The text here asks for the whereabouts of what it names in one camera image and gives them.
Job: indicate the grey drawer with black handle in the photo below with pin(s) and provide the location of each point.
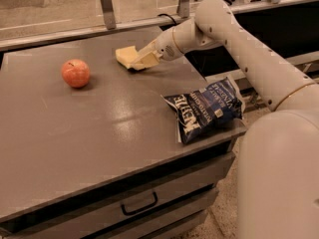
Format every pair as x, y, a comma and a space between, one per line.
159, 209

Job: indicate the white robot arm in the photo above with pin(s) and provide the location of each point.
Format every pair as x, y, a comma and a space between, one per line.
278, 164

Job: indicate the yellow sponge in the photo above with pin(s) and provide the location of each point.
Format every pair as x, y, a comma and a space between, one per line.
127, 57

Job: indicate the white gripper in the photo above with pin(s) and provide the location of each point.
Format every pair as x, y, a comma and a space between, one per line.
165, 47

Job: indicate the metal bracket post middle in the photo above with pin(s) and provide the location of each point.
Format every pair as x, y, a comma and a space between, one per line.
183, 8

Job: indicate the metal bracket post left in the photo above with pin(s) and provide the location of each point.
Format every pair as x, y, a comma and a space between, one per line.
108, 13

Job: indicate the blue kettle chip bag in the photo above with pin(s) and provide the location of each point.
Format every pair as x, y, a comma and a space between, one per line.
203, 110

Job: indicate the red apple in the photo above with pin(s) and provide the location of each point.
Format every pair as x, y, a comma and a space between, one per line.
76, 73

